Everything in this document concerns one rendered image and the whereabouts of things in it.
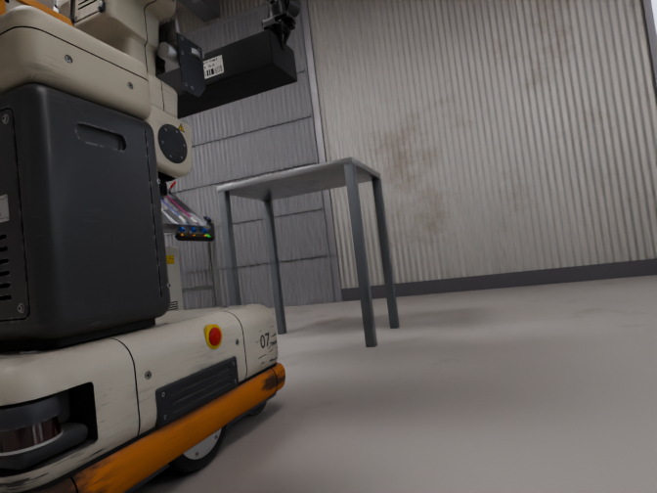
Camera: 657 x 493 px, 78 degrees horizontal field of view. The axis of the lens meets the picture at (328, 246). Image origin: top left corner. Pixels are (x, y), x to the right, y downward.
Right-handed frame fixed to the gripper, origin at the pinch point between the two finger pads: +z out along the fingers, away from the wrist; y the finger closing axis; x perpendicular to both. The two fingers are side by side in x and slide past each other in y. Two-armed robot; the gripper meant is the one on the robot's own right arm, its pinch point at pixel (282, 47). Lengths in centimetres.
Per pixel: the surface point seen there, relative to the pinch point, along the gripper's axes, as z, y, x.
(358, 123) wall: -49, 47, -245
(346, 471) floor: 109, -29, 58
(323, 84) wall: -94, 77, -245
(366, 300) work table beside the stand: 92, -5, -39
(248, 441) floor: 109, -3, 49
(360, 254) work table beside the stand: 73, -5, -40
